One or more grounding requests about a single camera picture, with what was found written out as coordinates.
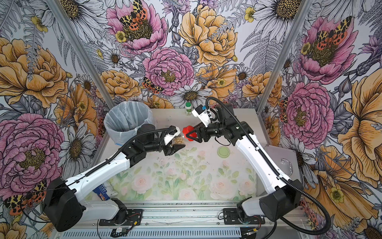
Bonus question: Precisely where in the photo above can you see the red jar lid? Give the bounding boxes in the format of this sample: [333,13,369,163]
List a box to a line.
[182,125,198,141]

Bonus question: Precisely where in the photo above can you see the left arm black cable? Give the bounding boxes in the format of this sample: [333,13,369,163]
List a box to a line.
[17,125,180,224]

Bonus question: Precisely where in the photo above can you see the small green-cap white bottle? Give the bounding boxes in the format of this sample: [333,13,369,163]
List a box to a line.
[185,102,193,116]

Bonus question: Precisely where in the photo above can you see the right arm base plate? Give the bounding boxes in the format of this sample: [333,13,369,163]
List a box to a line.
[222,208,265,225]

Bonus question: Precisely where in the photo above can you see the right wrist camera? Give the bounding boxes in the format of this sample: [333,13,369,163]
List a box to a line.
[192,105,217,127]

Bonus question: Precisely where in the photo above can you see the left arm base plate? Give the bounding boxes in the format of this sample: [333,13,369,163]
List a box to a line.
[98,209,143,227]

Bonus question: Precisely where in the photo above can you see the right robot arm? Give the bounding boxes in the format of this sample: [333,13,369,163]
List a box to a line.
[186,105,302,222]

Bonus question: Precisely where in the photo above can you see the blue white small packet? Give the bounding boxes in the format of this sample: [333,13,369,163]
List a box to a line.
[93,182,118,201]

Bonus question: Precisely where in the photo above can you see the black trash bin with liner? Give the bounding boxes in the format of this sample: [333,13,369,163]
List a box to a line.
[103,101,156,146]

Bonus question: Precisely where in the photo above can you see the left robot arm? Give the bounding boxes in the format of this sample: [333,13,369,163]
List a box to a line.
[42,124,184,232]

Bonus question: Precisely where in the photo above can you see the silver first aid case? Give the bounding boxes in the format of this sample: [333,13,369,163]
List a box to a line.
[265,145,301,182]

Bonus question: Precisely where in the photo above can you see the red-lid peanut jar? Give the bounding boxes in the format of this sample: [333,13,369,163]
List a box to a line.
[172,136,186,145]

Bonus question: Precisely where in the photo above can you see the aluminium front rail frame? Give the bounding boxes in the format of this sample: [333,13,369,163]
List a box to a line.
[51,201,310,239]

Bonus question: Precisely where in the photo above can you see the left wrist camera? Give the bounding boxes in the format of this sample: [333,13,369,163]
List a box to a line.
[163,129,181,145]

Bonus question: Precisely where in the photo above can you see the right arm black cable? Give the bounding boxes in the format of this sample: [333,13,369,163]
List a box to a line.
[205,97,332,239]

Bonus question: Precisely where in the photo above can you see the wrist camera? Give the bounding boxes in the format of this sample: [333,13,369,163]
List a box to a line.
[192,105,217,127]
[163,129,181,145]

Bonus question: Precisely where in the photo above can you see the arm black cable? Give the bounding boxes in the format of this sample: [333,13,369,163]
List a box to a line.
[205,97,332,239]
[17,125,180,224]

